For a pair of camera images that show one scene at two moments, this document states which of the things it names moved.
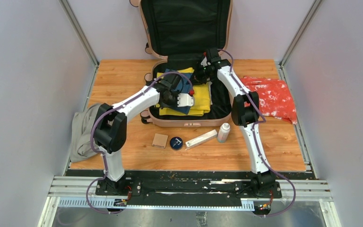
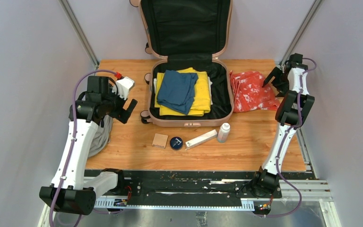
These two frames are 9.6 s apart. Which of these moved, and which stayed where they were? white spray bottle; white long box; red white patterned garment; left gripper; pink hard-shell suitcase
Moved: red white patterned garment; left gripper
Stayed: white spray bottle; pink hard-shell suitcase; white long box
